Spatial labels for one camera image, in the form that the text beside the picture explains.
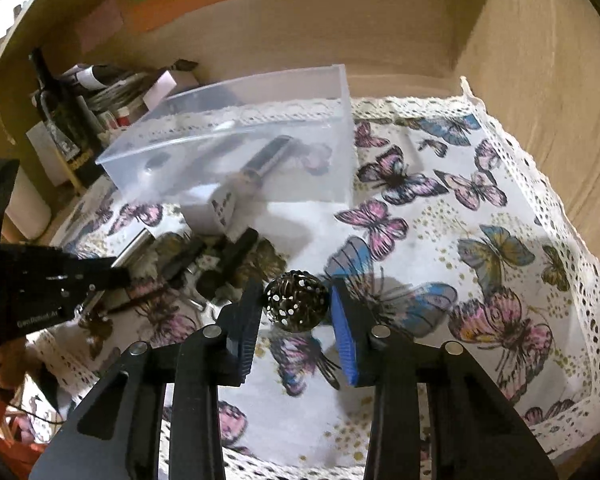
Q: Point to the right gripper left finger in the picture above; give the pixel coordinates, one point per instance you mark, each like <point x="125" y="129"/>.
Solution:
<point x="114" y="433"/>

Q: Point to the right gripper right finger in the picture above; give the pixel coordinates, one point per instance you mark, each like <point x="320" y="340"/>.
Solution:
<point x="474" y="432"/>

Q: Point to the silver metal clip bar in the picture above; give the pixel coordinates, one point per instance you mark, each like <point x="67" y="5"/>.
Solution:
<point x="127" y="257"/>

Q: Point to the black hair clip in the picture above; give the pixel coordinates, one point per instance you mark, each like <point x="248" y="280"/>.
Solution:
<point x="201" y="272"/>

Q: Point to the white charger plug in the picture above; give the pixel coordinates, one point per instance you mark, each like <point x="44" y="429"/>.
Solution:
<point x="223" y="203"/>

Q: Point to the black perforated metal ball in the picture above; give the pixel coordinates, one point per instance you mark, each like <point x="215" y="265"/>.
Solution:
<point x="296" y="301"/>

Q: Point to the dark rectangular lighter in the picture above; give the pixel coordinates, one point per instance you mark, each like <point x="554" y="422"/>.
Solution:
<point x="262" y="163"/>

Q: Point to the person's hand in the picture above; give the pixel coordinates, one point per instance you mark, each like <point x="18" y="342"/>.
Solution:
<point x="14" y="363"/>

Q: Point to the dark wine bottle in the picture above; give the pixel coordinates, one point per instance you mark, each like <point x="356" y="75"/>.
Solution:
<point x="58" y="106"/>

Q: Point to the butterfly print lace cloth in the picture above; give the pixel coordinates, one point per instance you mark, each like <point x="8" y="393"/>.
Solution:
<point x="455" y="236"/>

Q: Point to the stack of books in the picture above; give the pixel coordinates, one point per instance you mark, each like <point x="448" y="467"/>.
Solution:
<point x="110" y="96"/>

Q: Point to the small white box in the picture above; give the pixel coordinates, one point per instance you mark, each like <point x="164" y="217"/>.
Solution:
<point x="170" y="82"/>

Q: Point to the pink sticky note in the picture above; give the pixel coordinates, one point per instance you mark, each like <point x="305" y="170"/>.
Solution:
<point x="98" y="26"/>

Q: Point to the clear plastic storage box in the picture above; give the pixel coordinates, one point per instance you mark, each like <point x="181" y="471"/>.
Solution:
<point x="181" y="151"/>

